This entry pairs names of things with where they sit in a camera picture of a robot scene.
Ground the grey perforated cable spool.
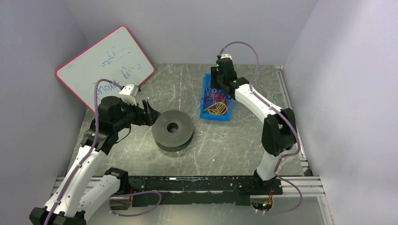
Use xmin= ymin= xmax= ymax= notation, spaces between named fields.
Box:
xmin=152 ymin=110 xmax=194 ymax=152

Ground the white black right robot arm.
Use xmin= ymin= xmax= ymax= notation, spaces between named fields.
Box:
xmin=211 ymin=54 xmax=297 ymax=188

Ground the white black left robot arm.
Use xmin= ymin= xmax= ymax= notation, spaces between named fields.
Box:
xmin=29 ymin=95 xmax=161 ymax=225

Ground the blue plastic bin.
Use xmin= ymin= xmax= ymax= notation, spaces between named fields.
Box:
xmin=199 ymin=73 xmax=232 ymax=121

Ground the pink framed whiteboard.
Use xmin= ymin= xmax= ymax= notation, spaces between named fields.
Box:
xmin=55 ymin=26 xmax=154 ymax=110

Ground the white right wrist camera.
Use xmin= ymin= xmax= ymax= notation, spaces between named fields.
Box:
xmin=220 ymin=54 xmax=232 ymax=60

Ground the red wire tangle in bin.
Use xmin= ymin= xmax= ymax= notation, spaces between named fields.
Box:
xmin=203 ymin=87 xmax=231 ymax=108

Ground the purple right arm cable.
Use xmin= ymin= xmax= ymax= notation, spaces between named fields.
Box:
xmin=217 ymin=41 xmax=304 ymax=216

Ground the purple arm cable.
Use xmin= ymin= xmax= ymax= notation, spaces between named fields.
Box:
xmin=42 ymin=78 xmax=162 ymax=225
xmin=217 ymin=41 xmax=304 ymax=216

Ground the yellow wire bundle in bin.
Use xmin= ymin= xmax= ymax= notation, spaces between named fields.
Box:
xmin=203 ymin=101 xmax=229 ymax=116

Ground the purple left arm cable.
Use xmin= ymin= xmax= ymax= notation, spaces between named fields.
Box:
xmin=42 ymin=78 xmax=162 ymax=225

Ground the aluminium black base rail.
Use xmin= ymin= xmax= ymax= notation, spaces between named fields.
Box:
xmin=51 ymin=175 xmax=326 ymax=207

